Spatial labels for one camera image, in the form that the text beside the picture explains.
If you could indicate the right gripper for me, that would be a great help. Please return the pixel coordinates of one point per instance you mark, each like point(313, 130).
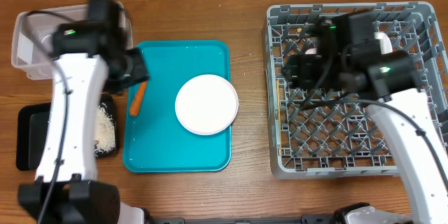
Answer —
point(299, 73)

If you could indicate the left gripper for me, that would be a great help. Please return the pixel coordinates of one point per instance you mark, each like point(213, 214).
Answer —
point(140, 73)

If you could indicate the pink bowl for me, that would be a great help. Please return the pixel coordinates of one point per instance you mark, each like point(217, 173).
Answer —
point(311, 51)

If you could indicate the orange carrot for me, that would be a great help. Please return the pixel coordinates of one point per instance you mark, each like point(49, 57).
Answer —
point(135, 106)

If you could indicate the teal serving tray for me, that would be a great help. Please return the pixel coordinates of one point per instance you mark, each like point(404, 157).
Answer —
point(155, 141)

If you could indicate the white round plate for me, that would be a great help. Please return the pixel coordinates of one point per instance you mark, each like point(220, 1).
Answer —
point(206, 104)

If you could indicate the white bowl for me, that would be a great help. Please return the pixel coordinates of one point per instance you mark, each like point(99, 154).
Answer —
point(384, 41)

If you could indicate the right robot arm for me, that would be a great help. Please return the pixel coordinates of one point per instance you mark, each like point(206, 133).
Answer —
point(349, 56)

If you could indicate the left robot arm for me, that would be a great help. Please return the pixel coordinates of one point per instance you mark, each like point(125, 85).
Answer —
point(88, 57)

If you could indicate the grey dishwasher rack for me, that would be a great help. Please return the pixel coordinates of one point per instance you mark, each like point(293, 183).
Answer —
point(342, 140)

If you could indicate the clear plastic bin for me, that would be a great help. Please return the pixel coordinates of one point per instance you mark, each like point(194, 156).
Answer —
point(32, 39)

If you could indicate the black tray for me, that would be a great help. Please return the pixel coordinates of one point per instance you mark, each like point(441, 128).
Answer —
point(32, 126)

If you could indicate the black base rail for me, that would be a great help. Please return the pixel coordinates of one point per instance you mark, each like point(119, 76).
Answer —
point(304, 219)

